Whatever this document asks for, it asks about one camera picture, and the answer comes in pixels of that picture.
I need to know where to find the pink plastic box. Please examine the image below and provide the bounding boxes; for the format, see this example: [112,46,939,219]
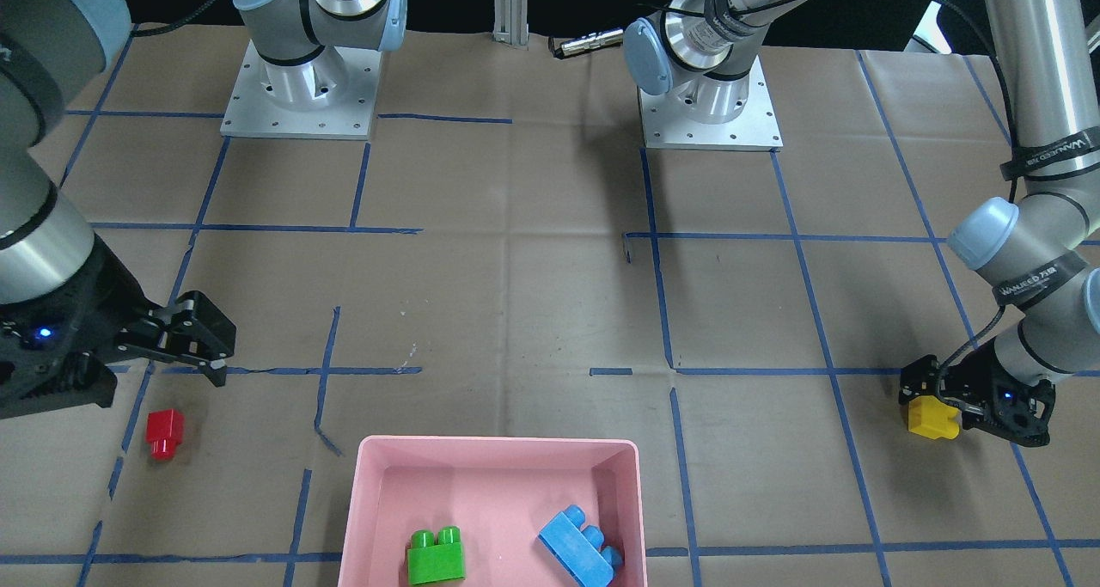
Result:
[338,435,648,586]

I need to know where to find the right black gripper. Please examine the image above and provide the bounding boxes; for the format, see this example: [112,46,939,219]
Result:
[1,235,237,419]

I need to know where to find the blue toy block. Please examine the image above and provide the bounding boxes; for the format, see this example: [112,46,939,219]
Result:
[538,503,624,586]

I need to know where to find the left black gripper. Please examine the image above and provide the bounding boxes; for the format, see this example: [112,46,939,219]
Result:
[897,345,1056,448]

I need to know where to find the metal cable connector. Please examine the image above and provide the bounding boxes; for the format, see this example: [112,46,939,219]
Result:
[547,27,624,60]

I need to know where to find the aluminium frame post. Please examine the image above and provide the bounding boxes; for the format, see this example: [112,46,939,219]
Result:
[492,0,529,49]

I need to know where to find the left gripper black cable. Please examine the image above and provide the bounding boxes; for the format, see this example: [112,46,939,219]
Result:
[937,304,1007,399]

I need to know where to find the yellow toy block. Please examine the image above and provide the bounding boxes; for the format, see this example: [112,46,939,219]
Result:
[905,395,963,441]

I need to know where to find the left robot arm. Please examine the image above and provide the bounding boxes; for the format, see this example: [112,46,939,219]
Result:
[624,0,1099,447]

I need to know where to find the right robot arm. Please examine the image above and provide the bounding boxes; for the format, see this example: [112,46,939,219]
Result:
[1,0,408,419]

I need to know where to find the green toy block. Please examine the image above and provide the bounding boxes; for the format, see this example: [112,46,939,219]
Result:
[406,525,468,586]

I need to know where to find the red toy block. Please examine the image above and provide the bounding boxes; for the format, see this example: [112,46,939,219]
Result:
[145,408,186,462]

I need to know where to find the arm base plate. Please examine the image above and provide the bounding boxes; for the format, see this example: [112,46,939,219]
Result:
[220,44,382,141]
[637,58,785,152]

